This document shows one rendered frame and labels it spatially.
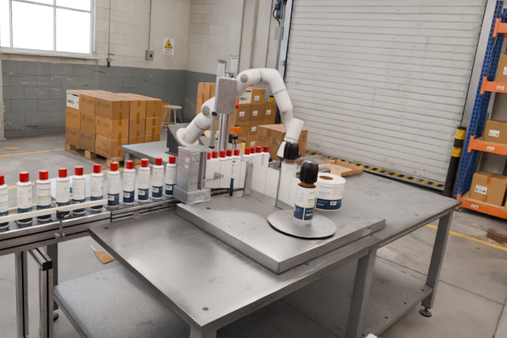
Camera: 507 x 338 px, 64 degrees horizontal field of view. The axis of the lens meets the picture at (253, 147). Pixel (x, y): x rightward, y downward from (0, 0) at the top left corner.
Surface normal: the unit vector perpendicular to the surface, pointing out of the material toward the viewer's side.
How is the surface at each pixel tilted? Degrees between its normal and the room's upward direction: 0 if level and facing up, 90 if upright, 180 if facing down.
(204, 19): 90
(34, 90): 90
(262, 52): 90
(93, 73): 90
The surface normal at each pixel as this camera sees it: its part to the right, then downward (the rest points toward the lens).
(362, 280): -0.72, 0.08
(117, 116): 0.80, 0.18
